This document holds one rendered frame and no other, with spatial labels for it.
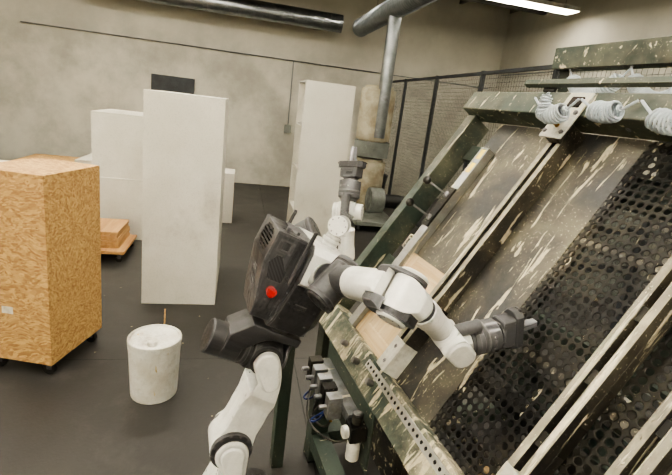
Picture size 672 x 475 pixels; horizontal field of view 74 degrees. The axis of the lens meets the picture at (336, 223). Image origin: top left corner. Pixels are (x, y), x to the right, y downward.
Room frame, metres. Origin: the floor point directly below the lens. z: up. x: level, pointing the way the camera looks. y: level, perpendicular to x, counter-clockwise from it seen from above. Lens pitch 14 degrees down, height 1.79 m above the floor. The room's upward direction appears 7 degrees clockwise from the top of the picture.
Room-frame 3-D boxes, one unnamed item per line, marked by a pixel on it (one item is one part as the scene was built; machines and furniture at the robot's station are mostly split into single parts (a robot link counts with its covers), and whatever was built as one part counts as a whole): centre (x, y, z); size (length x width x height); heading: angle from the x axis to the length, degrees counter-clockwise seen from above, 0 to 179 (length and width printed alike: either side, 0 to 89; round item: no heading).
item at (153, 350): (2.35, 0.98, 0.24); 0.32 x 0.30 x 0.47; 13
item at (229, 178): (6.35, 1.83, 0.36); 0.58 x 0.45 x 0.72; 103
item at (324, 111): (5.58, 0.31, 1.03); 0.60 x 0.58 x 2.05; 13
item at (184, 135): (3.94, 1.36, 0.88); 0.90 x 0.60 x 1.75; 13
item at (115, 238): (4.46, 2.41, 0.15); 0.61 x 0.51 x 0.31; 13
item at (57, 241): (2.59, 1.78, 0.63); 0.50 x 0.42 x 1.25; 176
